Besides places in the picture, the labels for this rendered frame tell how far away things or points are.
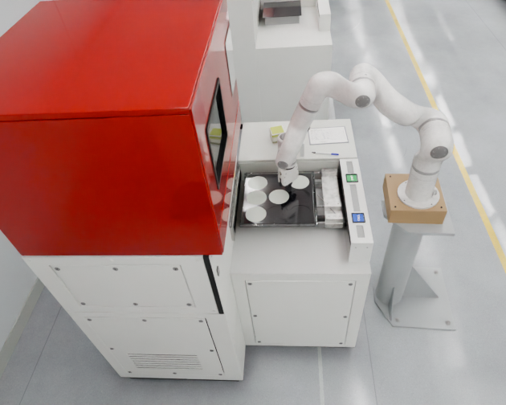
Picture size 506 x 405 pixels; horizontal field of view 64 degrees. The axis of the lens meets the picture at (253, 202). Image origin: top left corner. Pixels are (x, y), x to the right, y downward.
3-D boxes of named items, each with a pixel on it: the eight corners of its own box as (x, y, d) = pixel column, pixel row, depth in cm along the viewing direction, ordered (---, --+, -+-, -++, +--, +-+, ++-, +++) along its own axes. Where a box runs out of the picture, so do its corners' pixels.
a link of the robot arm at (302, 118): (316, 124, 159) (288, 174, 182) (320, 101, 170) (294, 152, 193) (295, 116, 159) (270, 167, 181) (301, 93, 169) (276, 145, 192)
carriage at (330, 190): (325, 228, 192) (325, 224, 190) (320, 176, 218) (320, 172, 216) (342, 228, 192) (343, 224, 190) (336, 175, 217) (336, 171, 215)
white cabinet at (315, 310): (246, 352, 242) (230, 275, 183) (255, 227, 308) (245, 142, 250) (356, 354, 235) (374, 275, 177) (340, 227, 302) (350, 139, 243)
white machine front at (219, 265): (218, 313, 169) (202, 256, 141) (235, 180, 226) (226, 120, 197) (226, 313, 169) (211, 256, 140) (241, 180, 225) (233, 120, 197)
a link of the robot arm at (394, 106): (435, 157, 170) (430, 132, 181) (459, 139, 162) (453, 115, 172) (341, 96, 156) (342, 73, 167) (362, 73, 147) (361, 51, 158)
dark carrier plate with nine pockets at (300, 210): (241, 224, 193) (241, 223, 192) (246, 175, 217) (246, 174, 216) (314, 223, 189) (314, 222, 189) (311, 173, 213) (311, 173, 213)
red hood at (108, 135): (21, 255, 147) (-92, 119, 105) (94, 124, 203) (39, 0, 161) (225, 255, 140) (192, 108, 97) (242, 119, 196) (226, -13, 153)
